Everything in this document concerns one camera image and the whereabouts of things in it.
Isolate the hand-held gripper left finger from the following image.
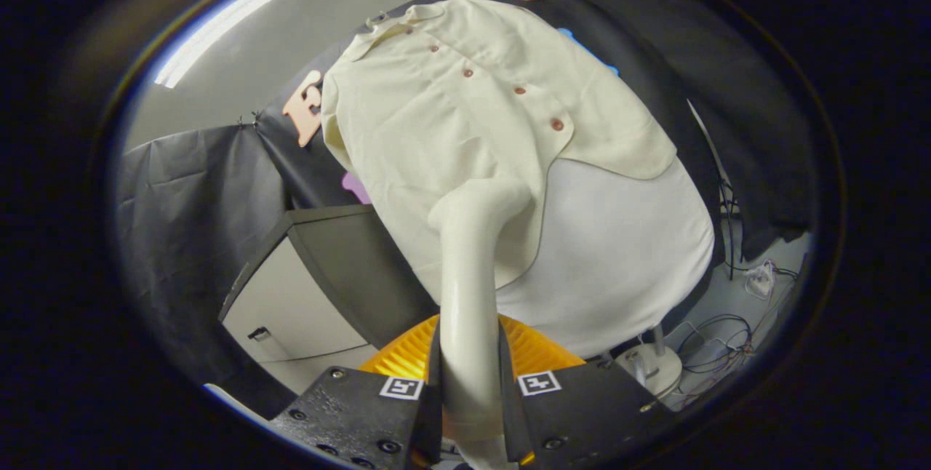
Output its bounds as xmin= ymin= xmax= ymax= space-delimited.
xmin=269 ymin=314 xmax=443 ymax=470

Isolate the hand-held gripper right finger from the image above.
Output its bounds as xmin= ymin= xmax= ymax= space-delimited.
xmin=496 ymin=314 xmax=679 ymax=470

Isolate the cream button-up shirt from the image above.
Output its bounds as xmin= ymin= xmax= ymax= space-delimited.
xmin=320 ymin=0 xmax=679 ymax=305

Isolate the white round stand base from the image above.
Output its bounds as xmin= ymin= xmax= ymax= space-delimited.
xmin=615 ymin=324 xmax=684 ymax=399

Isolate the grey cabinet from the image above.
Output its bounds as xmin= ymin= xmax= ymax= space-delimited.
xmin=218 ymin=204 xmax=441 ymax=395

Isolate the white ironing board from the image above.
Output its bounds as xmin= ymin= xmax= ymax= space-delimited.
xmin=495 ymin=157 xmax=716 ymax=359

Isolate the white power adapter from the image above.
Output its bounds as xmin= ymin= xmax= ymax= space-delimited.
xmin=743 ymin=260 xmax=778 ymax=300

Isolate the ceiling light panel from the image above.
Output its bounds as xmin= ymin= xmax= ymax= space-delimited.
xmin=154 ymin=0 xmax=280 ymax=89

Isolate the tangle of floor cables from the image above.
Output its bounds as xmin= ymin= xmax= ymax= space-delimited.
xmin=673 ymin=312 xmax=757 ymax=391

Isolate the black hanging cable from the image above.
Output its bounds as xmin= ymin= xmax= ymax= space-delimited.
xmin=687 ymin=99 xmax=750 ymax=282

